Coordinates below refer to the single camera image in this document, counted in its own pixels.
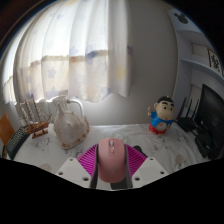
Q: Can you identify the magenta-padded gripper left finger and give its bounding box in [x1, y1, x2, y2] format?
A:
[55, 147, 101, 190]

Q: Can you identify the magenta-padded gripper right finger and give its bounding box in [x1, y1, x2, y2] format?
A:
[123, 144, 169, 190]

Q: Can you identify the pink computer mouse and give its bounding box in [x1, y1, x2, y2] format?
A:
[96, 138, 128, 184]

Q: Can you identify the white printed tablecloth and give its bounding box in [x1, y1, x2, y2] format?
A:
[13, 123, 211, 174]

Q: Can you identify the large white conch shell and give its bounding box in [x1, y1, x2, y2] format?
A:
[53, 95, 91, 150]

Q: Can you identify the cartoon boy figurine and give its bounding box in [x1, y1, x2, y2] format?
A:
[147, 95, 175, 136]

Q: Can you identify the wooden model sailing ship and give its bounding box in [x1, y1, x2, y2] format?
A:
[18, 98, 53, 140]

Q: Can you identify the black router with antennas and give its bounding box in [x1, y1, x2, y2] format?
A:
[176, 96, 201, 133]

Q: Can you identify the black computer keyboard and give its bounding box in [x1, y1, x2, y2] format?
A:
[5, 125, 31, 160]

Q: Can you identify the brown wooden chair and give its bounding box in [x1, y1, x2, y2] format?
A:
[0, 113, 16, 158]

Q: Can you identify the black computer monitor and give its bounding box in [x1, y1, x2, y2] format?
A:
[194, 83, 224, 160]

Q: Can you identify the white star-print curtain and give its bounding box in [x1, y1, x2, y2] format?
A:
[2, 0, 134, 105]

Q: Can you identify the white wall shelf unit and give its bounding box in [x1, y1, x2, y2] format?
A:
[166, 8, 224, 111]

